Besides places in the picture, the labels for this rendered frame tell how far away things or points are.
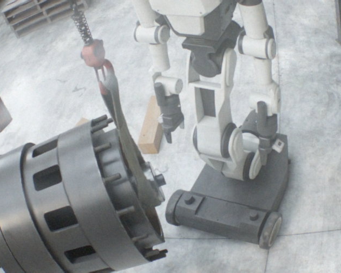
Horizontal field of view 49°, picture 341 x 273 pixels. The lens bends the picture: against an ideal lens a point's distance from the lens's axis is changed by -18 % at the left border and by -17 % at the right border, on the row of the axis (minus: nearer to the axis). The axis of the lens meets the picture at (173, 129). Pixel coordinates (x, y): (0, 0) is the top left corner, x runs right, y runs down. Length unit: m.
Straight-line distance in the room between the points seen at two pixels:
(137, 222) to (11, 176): 0.43
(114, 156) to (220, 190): 1.01
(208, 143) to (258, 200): 0.50
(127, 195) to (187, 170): 1.32
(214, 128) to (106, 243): 0.70
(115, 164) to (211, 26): 0.55
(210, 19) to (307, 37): 1.99
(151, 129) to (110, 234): 1.53
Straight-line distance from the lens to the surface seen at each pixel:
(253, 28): 1.40
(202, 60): 1.57
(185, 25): 1.44
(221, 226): 2.04
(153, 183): 1.34
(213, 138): 1.71
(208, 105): 1.70
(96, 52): 0.98
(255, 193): 2.12
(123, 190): 1.21
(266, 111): 1.60
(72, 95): 3.40
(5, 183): 1.30
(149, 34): 1.62
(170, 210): 2.16
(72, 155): 1.24
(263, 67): 1.50
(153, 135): 2.61
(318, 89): 2.83
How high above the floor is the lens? 1.92
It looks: 44 degrees down
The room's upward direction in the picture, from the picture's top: 21 degrees counter-clockwise
